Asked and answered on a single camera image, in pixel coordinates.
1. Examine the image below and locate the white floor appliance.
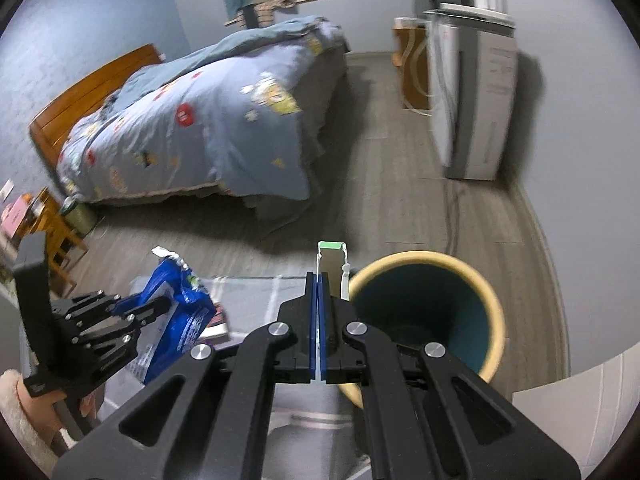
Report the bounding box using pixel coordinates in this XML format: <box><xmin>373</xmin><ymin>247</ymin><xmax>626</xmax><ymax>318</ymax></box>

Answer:
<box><xmin>422</xmin><ymin>2</ymin><xmax>519</xmax><ymax>181</ymax></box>

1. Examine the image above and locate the wooden chair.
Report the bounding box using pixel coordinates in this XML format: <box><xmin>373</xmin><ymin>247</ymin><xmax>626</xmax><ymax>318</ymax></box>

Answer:
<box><xmin>20</xmin><ymin>187</ymin><xmax>89</xmax><ymax>299</ymax></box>

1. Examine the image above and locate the person's left forearm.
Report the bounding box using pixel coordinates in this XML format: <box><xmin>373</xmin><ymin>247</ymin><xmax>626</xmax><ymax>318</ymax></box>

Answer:
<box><xmin>0</xmin><ymin>369</ymin><xmax>63</xmax><ymax>478</ymax></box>

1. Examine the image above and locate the small printed booklet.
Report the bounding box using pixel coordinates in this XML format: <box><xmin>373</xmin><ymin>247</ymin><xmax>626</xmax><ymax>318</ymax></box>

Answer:
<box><xmin>199</xmin><ymin>304</ymin><xmax>232</xmax><ymax>347</ymax></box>

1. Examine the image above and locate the wooden bed headboard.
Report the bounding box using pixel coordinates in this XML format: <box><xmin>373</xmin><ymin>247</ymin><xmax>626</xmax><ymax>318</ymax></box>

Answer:
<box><xmin>29</xmin><ymin>44</ymin><xmax>166</xmax><ymax>182</ymax></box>

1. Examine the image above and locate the pink box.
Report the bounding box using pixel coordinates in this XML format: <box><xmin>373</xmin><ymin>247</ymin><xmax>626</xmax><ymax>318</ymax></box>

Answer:
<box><xmin>0</xmin><ymin>195</ymin><xmax>32</xmax><ymax>237</ymax></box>

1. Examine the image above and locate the blue snack bag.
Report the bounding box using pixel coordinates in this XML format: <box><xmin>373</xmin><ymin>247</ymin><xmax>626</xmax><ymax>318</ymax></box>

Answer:
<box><xmin>125</xmin><ymin>246</ymin><xmax>219</xmax><ymax>386</ymax></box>

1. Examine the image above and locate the small white green carton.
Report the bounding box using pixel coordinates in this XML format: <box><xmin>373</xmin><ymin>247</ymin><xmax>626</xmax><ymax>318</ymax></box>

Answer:
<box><xmin>316</xmin><ymin>241</ymin><xmax>353</xmax><ymax>303</ymax></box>

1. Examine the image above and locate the wooden cabinet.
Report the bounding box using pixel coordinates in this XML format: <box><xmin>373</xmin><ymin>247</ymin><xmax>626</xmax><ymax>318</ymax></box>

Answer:
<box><xmin>392</xmin><ymin>17</ymin><xmax>434</xmax><ymax>112</ymax></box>

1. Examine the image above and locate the small green bin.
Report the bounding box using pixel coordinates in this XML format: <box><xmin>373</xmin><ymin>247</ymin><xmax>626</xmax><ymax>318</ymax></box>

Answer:
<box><xmin>60</xmin><ymin>197</ymin><xmax>99</xmax><ymax>237</ymax></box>

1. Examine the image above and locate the bed with blue duvet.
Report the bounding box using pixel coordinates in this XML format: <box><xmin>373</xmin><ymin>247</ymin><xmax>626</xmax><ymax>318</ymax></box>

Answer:
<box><xmin>56</xmin><ymin>15</ymin><xmax>348</xmax><ymax>202</ymax></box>

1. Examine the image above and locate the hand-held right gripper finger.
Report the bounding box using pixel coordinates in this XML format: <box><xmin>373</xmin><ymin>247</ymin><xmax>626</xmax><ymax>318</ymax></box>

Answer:
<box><xmin>319</xmin><ymin>271</ymin><xmax>582</xmax><ymax>480</ymax></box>
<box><xmin>52</xmin><ymin>271</ymin><xmax>321</xmax><ymax>480</ymax></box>

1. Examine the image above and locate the person's left hand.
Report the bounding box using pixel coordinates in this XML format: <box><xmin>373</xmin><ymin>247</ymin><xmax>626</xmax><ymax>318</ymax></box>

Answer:
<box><xmin>15</xmin><ymin>375</ymin><xmax>98</xmax><ymax>441</ymax></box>

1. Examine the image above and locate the teal bin with yellow rim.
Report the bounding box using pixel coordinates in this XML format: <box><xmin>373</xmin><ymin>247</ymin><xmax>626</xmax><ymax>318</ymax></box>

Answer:
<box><xmin>340</xmin><ymin>250</ymin><xmax>504</xmax><ymax>409</ymax></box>

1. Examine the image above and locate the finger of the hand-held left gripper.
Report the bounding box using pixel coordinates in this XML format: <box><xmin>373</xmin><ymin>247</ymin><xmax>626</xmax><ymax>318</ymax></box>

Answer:
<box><xmin>50</xmin><ymin>290</ymin><xmax>123</xmax><ymax>331</ymax></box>
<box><xmin>70</xmin><ymin>296</ymin><xmax>173</xmax><ymax>377</ymax></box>

